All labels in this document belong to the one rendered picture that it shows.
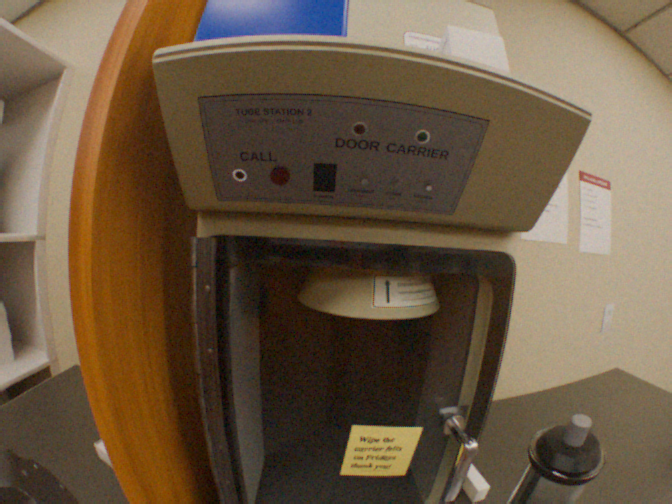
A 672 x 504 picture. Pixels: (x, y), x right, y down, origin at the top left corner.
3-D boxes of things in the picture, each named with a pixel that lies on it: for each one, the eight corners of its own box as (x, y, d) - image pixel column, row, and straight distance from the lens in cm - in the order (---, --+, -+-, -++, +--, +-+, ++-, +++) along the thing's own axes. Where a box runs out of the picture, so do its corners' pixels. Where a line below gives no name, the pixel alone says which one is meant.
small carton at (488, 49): (437, 110, 27) (434, 56, 30) (489, 118, 29) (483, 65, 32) (454, 83, 23) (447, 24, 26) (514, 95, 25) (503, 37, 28)
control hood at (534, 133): (195, 211, 28) (208, 110, 31) (519, 232, 33) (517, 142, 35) (118, 196, 18) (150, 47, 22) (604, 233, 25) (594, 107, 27)
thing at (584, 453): (520, 446, 43) (536, 404, 40) (574, 437, 48) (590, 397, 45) (545, 493, 38) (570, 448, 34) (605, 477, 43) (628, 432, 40)
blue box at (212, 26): (230, 106, 29) (246, 33, 34) (337, 107, 27) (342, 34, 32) (189, 47, 21) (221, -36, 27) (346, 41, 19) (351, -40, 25)
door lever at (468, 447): (446, 472, 40) (426, 475, 39) (465, 412, 34) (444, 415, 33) (461, 502, 37) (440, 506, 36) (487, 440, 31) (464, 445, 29)
